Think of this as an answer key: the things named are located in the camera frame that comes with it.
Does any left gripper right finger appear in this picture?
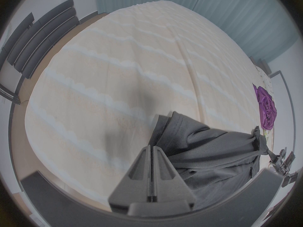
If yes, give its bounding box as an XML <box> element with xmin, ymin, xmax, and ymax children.
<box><xmin>153</xmin><ymin>146</ymin><xmax>196</xmax><ymax>210</ymax></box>

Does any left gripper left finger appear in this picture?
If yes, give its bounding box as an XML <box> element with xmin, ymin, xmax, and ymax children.
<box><xmin>108</xmin><ymin>145</ymin><xmax>152</xmax><ymax>213</ymax></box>

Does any black T-shirt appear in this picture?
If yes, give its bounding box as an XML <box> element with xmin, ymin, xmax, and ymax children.
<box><xmin>149</xmin><ymin>111</ymin><xmax>276</xmax><ymax>210</ymax></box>

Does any purple satin garment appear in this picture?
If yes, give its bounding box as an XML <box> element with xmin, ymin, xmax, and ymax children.
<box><xmin>252</xmin><ymin>84</ymin><xmax>277</xmax><ymax>130</ymax></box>

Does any grey bedside table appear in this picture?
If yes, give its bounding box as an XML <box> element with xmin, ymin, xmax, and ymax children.
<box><xmin>250</xmin><ymin>56</ymin><xmax>271</xmax><ymax>75</ymax></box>

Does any bed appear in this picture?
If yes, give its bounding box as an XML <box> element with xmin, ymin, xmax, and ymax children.
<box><xmin>11</xmin><ymin>0</ymin><xmax>295</xmax><ymax>212</ymax></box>

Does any white printed garment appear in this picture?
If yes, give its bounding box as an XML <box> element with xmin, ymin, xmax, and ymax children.
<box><xmin>261</xmin><ymin>124</ymin><xmax>275</xmax><ymax>142</ymax></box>

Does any dark grey slatted bench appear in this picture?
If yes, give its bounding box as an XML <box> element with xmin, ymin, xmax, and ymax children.
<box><xmin>0</xmin><ymin>0</ymin><xmax>80</xmax><ymax>105</ymax></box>

